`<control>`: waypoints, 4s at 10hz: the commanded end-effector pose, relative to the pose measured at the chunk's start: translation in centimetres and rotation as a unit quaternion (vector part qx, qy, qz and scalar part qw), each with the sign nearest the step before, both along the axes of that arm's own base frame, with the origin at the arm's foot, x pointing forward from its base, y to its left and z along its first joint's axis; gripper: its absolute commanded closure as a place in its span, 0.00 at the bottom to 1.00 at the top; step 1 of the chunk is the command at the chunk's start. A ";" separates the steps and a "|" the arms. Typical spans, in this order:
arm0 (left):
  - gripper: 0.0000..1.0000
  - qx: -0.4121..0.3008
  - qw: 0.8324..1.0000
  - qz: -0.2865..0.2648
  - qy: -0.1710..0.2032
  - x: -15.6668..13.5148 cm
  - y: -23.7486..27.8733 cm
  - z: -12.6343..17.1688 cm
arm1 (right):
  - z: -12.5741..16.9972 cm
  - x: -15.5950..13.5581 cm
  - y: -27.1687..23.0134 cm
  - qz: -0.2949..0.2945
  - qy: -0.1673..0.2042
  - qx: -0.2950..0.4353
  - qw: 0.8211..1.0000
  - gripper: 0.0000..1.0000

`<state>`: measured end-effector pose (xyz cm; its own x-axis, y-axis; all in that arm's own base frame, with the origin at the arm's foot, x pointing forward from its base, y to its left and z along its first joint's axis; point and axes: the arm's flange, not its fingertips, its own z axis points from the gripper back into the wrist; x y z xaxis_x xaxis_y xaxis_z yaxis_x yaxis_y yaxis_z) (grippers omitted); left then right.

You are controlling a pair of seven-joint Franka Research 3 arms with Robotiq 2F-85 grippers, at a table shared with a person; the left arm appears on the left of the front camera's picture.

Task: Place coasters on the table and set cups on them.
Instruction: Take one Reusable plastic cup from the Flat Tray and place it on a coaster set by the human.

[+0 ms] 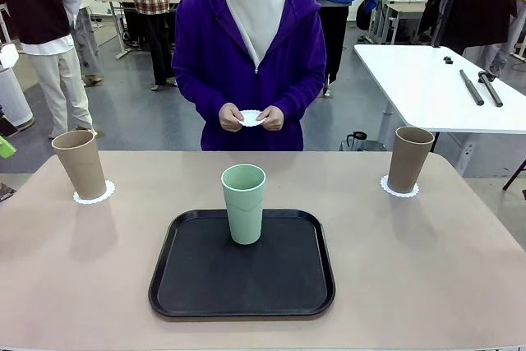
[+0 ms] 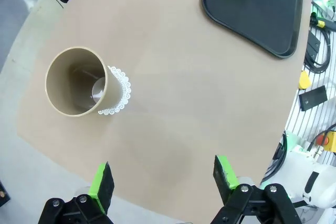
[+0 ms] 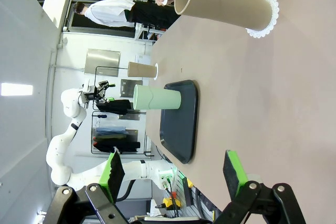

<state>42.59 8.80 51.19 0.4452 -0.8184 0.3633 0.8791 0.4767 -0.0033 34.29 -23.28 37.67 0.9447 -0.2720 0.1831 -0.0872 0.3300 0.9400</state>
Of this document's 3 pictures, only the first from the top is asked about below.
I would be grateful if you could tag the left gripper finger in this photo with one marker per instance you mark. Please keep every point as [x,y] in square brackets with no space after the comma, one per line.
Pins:
[8,127]
[6,149]

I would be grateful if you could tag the tan tall cup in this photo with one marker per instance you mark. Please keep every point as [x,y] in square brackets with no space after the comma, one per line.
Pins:
[409,166]
[80,170]

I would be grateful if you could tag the white paper doily coaster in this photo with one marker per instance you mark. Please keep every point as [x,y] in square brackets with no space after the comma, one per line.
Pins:
[92,201]
[250,117]
[400,195]

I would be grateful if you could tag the mint green tall cup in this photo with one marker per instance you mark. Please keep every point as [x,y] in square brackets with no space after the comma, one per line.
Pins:
[246,219]

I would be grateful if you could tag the person's right forearm purple sleeve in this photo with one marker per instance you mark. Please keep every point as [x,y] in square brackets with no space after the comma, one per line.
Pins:
[201,96]

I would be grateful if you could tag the person's left forearm purple sleeve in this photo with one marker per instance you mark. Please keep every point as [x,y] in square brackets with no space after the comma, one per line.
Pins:
[302,94]

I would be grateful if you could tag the person's right hand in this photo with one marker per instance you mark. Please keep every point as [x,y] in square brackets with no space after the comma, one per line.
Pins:
[230,118]

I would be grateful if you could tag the person's left hand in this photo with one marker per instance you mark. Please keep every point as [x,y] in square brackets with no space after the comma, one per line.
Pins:
[273,118]

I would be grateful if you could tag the person in grey trousers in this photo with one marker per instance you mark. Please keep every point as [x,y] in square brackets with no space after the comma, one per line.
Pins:
[88,47]

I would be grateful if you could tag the person in purple hoodie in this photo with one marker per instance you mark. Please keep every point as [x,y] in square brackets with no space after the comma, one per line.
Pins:
[213,59]

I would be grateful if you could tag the black plastic tray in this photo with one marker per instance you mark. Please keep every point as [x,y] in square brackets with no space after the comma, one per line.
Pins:
[246,285]

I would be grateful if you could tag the black backpack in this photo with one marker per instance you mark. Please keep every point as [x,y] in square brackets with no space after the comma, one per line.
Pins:
[362,18]

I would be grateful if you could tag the small black clamp piece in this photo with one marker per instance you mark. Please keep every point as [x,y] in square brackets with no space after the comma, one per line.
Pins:
[448,60]

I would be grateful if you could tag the plain black rod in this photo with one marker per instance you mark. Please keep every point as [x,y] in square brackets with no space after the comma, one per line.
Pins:
[472,88]

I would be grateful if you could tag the long black coat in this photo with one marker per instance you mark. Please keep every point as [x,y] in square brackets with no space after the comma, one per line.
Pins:
[472,1]

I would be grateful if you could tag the black stand leg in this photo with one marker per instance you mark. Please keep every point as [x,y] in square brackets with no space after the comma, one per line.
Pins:
[515,174]

